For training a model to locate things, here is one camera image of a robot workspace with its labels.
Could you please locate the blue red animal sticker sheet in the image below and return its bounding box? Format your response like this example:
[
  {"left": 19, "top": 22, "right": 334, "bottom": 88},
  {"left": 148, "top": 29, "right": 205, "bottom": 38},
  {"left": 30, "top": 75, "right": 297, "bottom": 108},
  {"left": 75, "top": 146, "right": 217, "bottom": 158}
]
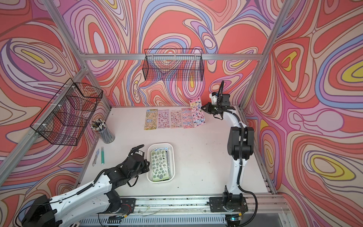
[{"left": 181, "top": 108, "right": 195, "bottom": 129}]

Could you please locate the pink bonbon sticker sheet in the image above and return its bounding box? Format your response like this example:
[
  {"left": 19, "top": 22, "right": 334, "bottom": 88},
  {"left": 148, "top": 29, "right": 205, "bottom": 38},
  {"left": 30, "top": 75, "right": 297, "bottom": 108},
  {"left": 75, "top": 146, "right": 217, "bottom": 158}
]
[{"left": 170, "top": 110, "right": 183, "bottom": 129}]

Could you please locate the black wire basket on left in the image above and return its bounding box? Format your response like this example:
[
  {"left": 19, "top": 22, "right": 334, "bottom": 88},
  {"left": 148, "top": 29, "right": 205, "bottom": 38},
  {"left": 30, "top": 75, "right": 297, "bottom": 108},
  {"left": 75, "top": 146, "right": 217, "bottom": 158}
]
[{"left": 30, "top": 79, "right": 103, "bottom": 146}]

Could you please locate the yellow green sticker sheet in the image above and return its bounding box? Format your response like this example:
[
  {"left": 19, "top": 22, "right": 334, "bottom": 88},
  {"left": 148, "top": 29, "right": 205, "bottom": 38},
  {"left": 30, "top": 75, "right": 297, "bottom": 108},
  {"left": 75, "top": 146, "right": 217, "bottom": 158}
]
[{"left": 144, "top": 109, "right": 158, "bottom": 130}]

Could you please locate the small clear blue tool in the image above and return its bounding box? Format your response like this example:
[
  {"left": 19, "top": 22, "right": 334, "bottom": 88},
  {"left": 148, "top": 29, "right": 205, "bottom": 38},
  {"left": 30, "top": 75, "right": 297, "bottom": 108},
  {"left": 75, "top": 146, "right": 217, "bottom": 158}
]
[{"left": 92, "top": 149, "right": 100, "bottom": 166}]

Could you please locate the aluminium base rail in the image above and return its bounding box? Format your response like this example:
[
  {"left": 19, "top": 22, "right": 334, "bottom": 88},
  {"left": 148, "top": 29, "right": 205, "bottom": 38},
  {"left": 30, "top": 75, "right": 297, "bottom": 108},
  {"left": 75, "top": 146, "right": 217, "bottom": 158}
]
[{"left": 49, "top": 194, "right": 296, "bottom": 227}]

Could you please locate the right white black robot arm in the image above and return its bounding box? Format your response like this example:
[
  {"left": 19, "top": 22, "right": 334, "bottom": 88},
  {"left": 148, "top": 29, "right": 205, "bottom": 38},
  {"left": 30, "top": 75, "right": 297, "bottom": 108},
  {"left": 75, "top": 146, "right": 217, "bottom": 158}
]
[{"left": 201, "top": 81, "right": 258, "bottom": 214}]

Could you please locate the black wire basket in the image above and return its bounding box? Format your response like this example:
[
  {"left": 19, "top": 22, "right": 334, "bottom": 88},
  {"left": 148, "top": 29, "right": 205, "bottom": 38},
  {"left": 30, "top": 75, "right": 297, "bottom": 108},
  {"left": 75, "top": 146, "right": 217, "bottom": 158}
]
[
  {"left": 30, "top": 79, "right": 103, "bottom": 146},
  {"left": 142, "top": 48, "right": 204, "bottom": 81}
]

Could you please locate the black wire basket at back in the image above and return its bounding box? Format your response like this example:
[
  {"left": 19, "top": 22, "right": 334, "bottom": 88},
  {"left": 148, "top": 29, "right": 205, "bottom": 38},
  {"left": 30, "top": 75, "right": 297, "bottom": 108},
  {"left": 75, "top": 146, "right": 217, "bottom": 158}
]
[{"left": 142, "top": 48, "right": 204, "bottom": 81}]

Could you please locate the bundle of pens in cup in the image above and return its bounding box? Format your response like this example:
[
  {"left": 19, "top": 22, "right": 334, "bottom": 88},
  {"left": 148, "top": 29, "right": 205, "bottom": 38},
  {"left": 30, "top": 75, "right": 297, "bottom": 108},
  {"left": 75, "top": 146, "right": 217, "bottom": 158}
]
[{"left": 91, "top": 118, "right": 106, "bottom": 132}]

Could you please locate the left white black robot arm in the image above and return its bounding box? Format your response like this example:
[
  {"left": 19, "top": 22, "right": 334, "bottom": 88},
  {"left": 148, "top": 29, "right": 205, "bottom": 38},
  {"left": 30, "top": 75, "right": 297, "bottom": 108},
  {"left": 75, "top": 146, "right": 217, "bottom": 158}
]
[{"left": 19, "top": 145, "right": 150, "bottom": 227}]

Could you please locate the mesh pen cup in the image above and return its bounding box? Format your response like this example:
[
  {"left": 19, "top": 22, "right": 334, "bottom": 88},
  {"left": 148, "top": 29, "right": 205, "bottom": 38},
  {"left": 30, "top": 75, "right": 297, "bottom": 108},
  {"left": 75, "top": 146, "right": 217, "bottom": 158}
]
[{"left": 96, "top": 126, "right": 115, "bottom": 144}]

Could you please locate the white plastic storage tray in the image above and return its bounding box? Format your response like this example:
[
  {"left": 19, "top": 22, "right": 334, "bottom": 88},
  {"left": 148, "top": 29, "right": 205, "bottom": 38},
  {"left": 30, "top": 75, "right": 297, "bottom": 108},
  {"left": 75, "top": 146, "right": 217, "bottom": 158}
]
[{"left": 147, "top": 143, "right": 175, "bottom": 183}]

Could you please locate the green pen on table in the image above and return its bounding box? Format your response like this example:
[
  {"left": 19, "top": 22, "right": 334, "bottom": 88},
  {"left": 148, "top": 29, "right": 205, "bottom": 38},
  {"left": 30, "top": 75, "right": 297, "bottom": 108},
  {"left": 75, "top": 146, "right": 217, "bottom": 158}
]
[{"left": 101, "top": 147, "right": 105, "bottom": 165}]

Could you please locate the pink yellow pastel sticker sheet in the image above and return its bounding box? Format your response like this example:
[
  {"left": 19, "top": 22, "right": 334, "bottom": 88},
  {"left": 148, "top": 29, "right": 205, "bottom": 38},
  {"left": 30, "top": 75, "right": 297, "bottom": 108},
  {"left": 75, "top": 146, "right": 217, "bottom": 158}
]
[{"left": 190, "top": 97, "right": 206, "bottom": 127}]

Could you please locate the pink puffy sticker sheet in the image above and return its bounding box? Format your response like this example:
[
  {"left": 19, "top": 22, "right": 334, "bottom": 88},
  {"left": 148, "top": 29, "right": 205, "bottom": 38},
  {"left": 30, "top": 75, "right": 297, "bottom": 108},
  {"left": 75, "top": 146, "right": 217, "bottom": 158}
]
[{"left": 157, "top": 109, "right": 170, "bottom": 129}]

